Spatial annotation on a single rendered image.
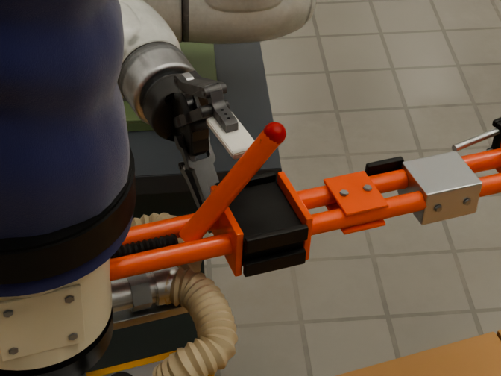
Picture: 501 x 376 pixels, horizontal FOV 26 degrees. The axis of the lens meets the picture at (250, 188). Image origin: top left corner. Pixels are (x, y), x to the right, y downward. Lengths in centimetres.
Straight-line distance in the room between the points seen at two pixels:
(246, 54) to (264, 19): 25
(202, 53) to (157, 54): 63
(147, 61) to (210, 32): 47
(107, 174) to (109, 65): 10
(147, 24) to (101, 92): 47
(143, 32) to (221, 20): 41
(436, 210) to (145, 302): 33
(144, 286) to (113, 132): 25
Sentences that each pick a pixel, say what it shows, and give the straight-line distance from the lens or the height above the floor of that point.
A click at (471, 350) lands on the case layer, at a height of 54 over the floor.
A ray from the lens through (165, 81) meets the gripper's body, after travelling 127.
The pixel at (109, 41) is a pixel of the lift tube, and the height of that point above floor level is 136.
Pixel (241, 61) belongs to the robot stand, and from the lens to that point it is 196.
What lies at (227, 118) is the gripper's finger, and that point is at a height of 116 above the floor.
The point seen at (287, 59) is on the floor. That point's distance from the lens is 333.
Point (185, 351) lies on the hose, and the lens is 109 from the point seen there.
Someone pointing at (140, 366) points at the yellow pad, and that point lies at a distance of 114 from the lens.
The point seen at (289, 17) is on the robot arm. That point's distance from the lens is 175.
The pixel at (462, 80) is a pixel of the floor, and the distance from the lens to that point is 330.
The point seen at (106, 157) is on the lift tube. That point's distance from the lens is 93.
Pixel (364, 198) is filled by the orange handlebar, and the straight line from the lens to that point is 117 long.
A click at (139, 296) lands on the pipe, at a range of 113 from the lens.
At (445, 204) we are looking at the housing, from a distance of 121.
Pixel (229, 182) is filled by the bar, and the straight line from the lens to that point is 109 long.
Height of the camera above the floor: 183
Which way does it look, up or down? 40 degrees down
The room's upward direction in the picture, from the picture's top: straight up
